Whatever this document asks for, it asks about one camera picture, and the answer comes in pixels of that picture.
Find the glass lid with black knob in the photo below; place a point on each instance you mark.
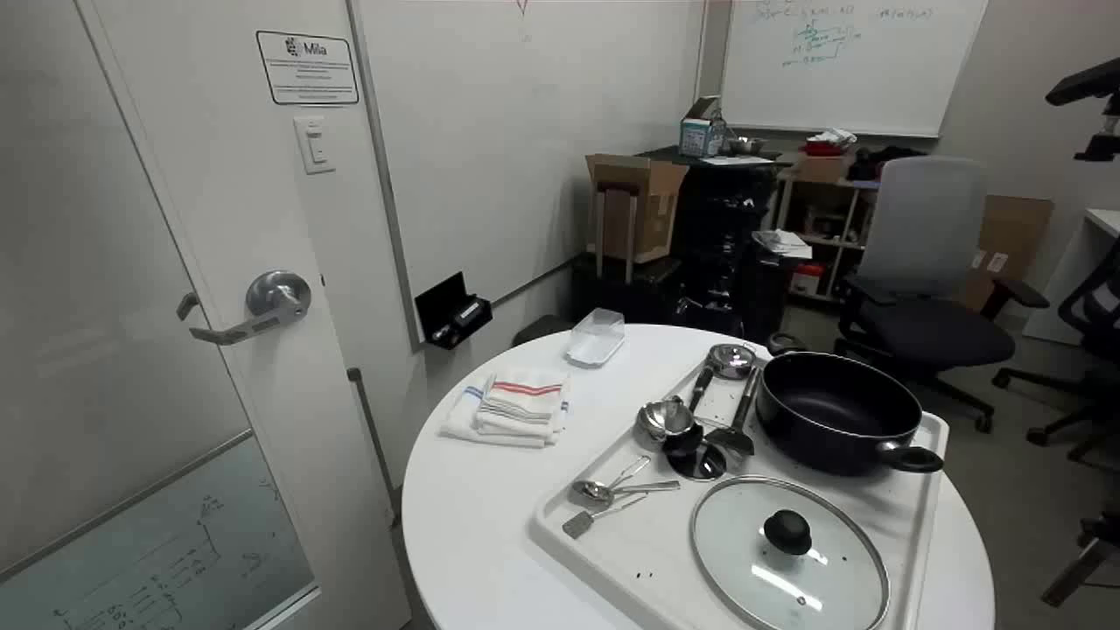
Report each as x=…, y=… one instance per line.
x=748, y=561

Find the folded white cloth red stripe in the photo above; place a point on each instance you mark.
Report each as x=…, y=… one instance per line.
x=518, y=404

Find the black low case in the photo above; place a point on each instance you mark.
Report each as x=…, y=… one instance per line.
x=616, y=293

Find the black stand leg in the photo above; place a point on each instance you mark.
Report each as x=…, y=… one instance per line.
x=1080, y=565

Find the black office chair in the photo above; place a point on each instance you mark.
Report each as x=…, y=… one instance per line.
x=1096, y=318

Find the black cabinet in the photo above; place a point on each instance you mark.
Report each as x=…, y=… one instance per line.
x=721, y=233

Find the white door sign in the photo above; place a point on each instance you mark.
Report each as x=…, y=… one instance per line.
x=306, y=69

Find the clear plastic container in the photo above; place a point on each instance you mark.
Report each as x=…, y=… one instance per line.
x=595, y=340

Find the white plastic tray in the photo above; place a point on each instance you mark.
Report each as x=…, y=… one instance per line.
x=633, y=561

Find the metal measuring cup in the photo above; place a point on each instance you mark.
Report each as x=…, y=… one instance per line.
x=667, y=417

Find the small whiteboard with writing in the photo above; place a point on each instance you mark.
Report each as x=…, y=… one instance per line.
x=853, y=71

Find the black marker holder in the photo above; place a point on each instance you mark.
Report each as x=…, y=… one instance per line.
x=448, y=311

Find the white light switch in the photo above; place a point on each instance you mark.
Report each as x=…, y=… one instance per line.
x=317, y=144

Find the open cardboard box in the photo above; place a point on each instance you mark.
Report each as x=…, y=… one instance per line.
x=635, y=211

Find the grey square tag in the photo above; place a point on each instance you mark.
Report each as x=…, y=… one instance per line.
x=579, y=527

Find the white door with glass panel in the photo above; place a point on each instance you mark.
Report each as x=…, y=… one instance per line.
x=233, y=211

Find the black mounting bracket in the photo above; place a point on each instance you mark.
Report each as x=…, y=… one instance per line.
x=1091, y=83

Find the grey office chair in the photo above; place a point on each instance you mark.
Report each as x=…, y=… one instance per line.
x=928, y=222

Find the blue box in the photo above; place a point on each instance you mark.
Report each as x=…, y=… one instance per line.
x=703, y=130

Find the black measuring scoop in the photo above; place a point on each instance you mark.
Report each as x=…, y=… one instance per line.
x=686, y=451

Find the flat cardboard box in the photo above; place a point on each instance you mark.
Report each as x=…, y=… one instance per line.
x=1015, y=230

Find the black serving spoon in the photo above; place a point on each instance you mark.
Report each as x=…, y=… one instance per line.
x=734, y=439

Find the red and white items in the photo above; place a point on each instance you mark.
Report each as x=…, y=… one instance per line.
x=829, y=142

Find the white desk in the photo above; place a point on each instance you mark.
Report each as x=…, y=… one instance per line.
x=1106, y=222

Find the white papers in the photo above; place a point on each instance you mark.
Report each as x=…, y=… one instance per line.
x=782, y=242

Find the black cooking pot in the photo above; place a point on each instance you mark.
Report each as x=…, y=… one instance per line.
x=816, y=444

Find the small metal measuring spoons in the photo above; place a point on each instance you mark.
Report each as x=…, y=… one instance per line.
x=595, y=491

